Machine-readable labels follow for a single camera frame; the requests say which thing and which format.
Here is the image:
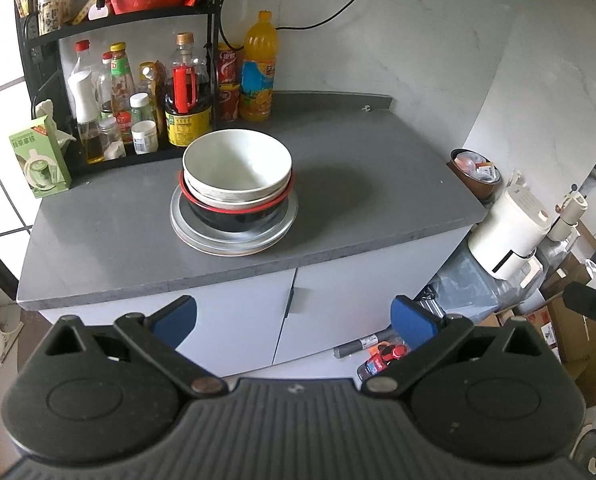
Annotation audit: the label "black power cable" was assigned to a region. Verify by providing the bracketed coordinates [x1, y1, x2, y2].
[219, 0, 372, 51]

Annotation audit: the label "white rice cooker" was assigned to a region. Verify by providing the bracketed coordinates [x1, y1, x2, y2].
[467, 169, 590, 306]

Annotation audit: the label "brown pot with packets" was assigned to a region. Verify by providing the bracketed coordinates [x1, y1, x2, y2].
[447, 148, 502, 202]

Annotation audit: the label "wide white shallow bowl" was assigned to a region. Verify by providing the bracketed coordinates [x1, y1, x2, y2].
[182, 172, 293, 211]

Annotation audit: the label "black metal shelf rack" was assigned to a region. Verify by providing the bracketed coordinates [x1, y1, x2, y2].
[12, 0, 224, 179]

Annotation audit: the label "white cabinet doors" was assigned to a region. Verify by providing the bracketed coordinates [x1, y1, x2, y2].
[18, 214, 472, 376]

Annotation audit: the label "red and black bowl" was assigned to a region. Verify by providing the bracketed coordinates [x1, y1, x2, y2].
[179, 171, 295, 232]

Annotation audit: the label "white plate with bakery print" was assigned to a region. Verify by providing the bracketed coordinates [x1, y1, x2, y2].
[170, 186, 299, 242]

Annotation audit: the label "white textured deep bowl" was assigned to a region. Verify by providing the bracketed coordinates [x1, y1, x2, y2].
[182, 129, 292, 200]

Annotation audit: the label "small white jar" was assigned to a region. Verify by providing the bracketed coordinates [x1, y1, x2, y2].
[130, 119, 159, 155]

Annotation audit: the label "red cola can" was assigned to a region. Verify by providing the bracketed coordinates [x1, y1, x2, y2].
[217, 44, 240, 122]

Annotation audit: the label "cardboard box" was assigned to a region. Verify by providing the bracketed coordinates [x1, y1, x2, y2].
[497, 219, 596, 406]

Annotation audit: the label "dark soy sauce bottle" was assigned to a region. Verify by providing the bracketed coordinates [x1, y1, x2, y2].
[164, 32, 212, 148]

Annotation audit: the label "green carton box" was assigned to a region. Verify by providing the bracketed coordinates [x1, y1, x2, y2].
[9, 100, 75, 198]

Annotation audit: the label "white spray oil bottle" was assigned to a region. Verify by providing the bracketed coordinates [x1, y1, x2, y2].
[68, 70, 104, 165]

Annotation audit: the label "orange juice bottle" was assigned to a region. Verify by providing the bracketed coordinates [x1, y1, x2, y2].
[239, 10, 278, 122]

